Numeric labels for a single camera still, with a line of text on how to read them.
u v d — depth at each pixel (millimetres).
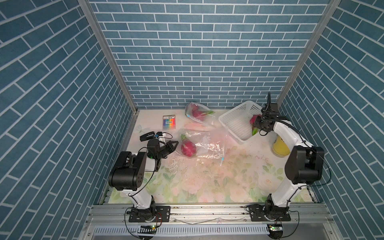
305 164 480
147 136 1016
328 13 724
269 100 824
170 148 830
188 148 893
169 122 1116
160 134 852
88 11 710
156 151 750
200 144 882
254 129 1014
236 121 1118
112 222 750
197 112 1064
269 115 726
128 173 475
